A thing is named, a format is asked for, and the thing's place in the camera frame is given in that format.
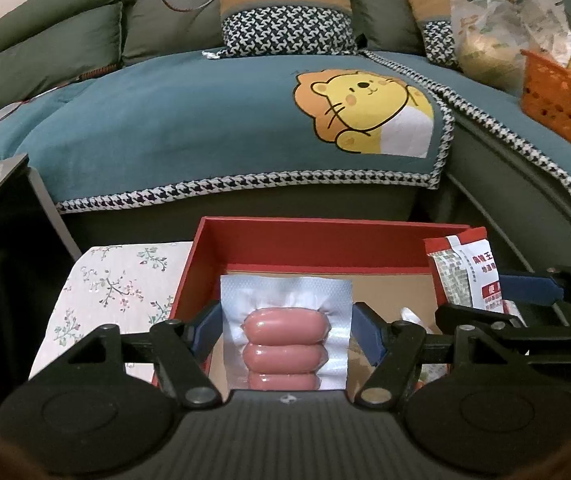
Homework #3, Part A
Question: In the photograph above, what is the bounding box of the crumpled clear plastic bag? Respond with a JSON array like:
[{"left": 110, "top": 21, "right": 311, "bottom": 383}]
[{"left": 513, "top": 0, "right": 571, "bottom": 67}]

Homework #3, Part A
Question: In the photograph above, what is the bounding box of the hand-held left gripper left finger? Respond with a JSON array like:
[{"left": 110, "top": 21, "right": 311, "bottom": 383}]
[{"left": 29, "top": 300, "right": 224, "bottom": 409}]

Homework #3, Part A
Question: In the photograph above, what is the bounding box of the white red spicy strip packet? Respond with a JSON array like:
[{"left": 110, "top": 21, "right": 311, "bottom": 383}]
[{"left": 424, "top": 227, "right": 526, "bottom": 328}]

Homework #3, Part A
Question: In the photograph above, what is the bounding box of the pink sausage packet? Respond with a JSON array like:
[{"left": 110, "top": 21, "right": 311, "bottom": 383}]
[{"left": 219, "top": 275, "right": 353, "bottom": 392}]

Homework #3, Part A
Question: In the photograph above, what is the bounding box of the green back cushion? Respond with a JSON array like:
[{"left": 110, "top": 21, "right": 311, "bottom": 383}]
[
  {"left": 350, "top": 0, "right": 431, "bottom": 53},
  {"left": 0, "top": 2, "right": 123, "bottom": 121},
  {"left": 118, "top": 0, "right": 226, "bottom": 66}
]

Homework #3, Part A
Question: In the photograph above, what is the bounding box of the red cardboard box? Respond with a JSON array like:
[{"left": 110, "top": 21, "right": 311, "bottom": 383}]
[{"left": 152, "top": 216, "right": 503, "bottom": 391}]

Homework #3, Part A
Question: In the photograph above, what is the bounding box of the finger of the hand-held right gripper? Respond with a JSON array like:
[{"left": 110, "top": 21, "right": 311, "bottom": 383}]
[
  {"left": 498, "top": 254, "right": 571, "bottom": 312},
  {"left": 434, "top": 304, "right": 571, "bottom": 359}
]

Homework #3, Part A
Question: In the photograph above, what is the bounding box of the teal lion sofa cover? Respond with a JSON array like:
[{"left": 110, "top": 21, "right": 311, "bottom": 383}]
[{"left": 0, "top": 50, "right": 456, "bottom": 213}]

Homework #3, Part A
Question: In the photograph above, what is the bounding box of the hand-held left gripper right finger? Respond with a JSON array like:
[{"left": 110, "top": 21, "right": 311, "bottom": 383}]
[{"left": 353, "top": 301, "right": 542, "bottom": 409}]

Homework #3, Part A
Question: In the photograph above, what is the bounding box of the orange plastic basket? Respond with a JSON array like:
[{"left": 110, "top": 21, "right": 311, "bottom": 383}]
[{"left": 520, "top": 49, "right": 571, "bottom": 171}]

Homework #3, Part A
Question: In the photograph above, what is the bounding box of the teal houndstooth trim sofa cover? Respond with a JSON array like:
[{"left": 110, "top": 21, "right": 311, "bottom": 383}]
[{"left": 365, "top": 50, "right": 571, "bottom": 241}]

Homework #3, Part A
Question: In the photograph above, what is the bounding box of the plastic bag with fruit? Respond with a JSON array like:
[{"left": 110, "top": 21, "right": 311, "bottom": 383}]
[{"left": 449, "top": 0, "right": 529, "bottom": 98}]

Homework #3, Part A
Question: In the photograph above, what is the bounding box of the houndstooth tan cushion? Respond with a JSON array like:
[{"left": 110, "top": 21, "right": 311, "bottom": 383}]
[
  {"left": 220, "top": 0, "right": 359, "bottom": 56},
  {"left": 405, "top": 0, "right": 466, "bottom": 68}
]

